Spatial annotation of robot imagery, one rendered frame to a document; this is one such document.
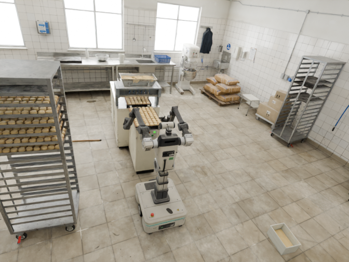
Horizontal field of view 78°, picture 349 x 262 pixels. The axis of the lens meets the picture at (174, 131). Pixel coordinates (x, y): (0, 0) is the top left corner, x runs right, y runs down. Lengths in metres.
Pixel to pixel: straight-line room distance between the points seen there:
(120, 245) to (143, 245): 0.26
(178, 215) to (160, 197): 0.31
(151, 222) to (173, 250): 0.41
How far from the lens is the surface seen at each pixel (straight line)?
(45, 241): 3.00
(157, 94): 3.65
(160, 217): 2.69
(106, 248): 2.80
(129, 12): 6.47
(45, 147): 2.26
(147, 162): 3.37
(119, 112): 3.59
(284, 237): 3.29
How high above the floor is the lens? 2.41
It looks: 31 degrees down
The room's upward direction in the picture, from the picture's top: 8 degrees clockwise
